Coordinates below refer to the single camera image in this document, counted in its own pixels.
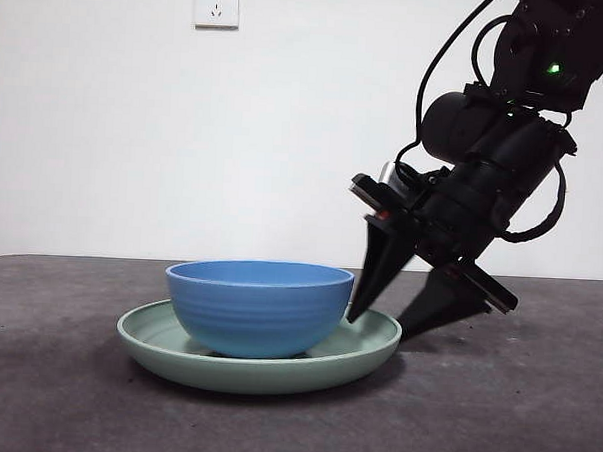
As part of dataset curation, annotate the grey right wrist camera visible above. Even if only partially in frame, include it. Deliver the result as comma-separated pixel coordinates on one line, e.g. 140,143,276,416
379,160,416,197

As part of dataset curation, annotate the white wall socket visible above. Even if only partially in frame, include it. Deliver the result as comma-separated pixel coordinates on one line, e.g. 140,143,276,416
192,0,240,32

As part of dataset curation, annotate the green round plate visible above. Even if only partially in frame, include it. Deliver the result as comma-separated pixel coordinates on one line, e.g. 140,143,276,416
113,296,404,401

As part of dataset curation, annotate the long black cable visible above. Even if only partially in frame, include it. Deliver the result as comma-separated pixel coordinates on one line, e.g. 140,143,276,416
395,0,501,178

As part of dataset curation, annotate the short looped black cable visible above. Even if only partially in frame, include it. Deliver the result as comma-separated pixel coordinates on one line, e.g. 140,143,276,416
470,12,512,89

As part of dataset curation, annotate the thick sleeved black cable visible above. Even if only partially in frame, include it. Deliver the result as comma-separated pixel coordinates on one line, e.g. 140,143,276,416
500,112,581,245

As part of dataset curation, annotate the blue ribbed bowl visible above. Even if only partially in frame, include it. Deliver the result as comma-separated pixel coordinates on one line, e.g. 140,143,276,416
161,256,356,362

